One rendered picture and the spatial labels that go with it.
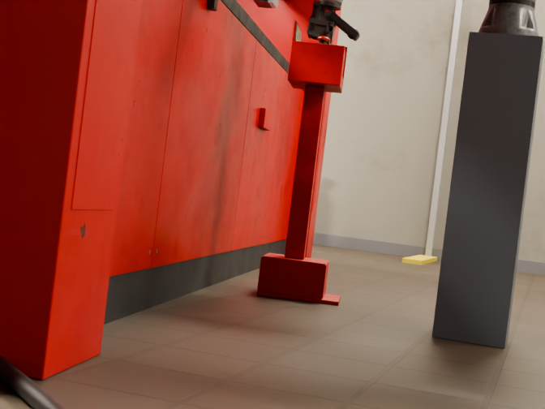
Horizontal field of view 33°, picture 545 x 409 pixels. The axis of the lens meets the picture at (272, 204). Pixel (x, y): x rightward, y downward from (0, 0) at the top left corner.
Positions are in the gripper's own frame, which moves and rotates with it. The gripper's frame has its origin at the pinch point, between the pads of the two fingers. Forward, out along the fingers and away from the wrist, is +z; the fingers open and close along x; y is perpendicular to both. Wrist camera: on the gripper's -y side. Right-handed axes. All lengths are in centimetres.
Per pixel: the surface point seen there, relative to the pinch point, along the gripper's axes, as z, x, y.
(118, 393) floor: 74, 165, 7
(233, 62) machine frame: 5.8, 14.2, 26.4
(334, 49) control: -3.5, 15.1, -3.3
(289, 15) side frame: -44, -163, 35
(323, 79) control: 6.0, 15.2, -1.8
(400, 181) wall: 20, -344, -41
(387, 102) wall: -31, -347, -21
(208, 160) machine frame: 37, 32, 25
